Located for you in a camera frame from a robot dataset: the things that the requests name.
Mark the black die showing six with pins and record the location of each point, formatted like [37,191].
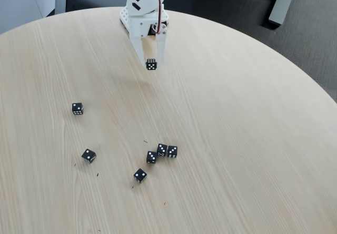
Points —
[151,64]

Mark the black die showing one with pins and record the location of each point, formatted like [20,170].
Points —
[77,109]

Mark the white cabinet panel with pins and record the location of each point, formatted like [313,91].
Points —
[23,5]

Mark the black die showing three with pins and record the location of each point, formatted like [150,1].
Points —
[162,150]
[151,157]
[172,151]

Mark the black die showing two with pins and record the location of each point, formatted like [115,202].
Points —
[140,176]
[88,156]

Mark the grey desk leg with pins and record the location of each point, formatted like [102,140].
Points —
[280,5]

